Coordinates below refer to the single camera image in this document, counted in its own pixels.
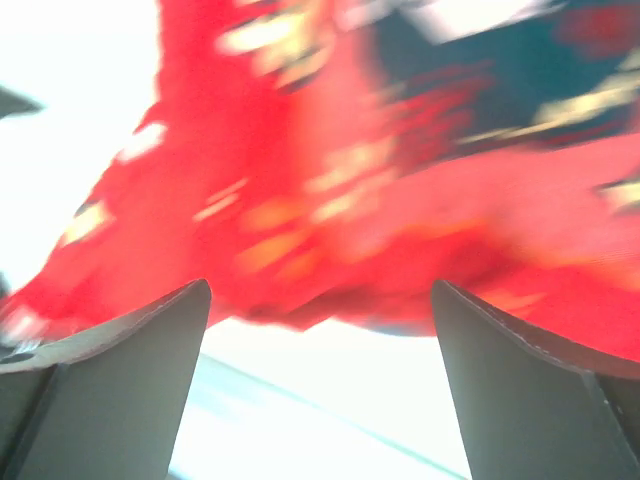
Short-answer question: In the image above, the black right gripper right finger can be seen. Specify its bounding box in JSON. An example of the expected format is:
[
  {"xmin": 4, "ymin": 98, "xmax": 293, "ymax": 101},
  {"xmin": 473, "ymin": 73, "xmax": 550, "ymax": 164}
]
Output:
[{"xmin": 431, "ymin": 281, "xmax": 639, "ymax": 480}]

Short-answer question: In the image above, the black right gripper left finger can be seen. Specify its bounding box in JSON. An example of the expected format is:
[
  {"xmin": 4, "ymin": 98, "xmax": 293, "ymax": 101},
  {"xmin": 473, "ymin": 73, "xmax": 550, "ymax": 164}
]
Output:
[{"xmin": 1, "ymin": 281, "xmax": 211, "ymax": 480}]

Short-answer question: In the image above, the red patterned pillowcase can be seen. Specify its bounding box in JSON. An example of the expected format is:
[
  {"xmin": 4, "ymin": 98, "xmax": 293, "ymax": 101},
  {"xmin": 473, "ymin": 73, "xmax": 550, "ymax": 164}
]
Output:
[{"xmin": 1, "ymin": 1, "xmax": 639, "ymax": 360}]

